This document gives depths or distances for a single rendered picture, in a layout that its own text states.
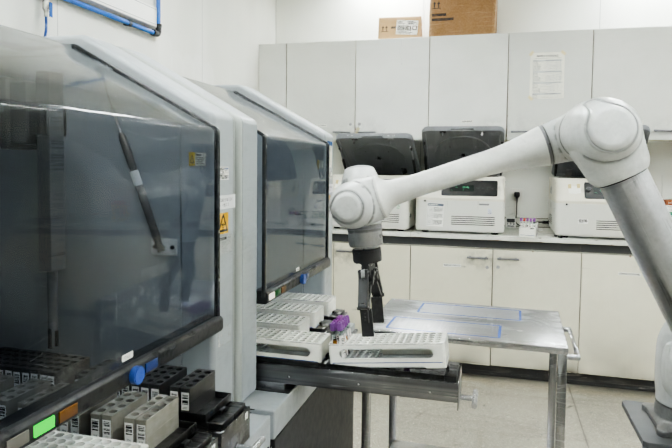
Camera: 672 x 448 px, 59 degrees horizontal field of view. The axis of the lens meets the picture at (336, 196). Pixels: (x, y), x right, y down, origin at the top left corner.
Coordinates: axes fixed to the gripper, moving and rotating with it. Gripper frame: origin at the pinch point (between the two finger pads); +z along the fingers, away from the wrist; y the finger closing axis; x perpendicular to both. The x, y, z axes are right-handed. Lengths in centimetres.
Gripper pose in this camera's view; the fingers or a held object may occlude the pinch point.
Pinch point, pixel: (373, 324)
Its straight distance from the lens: 158.1
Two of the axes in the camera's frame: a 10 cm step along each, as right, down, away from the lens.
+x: -9.6, 0.8, 2.6
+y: 2.6, -0.5, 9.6
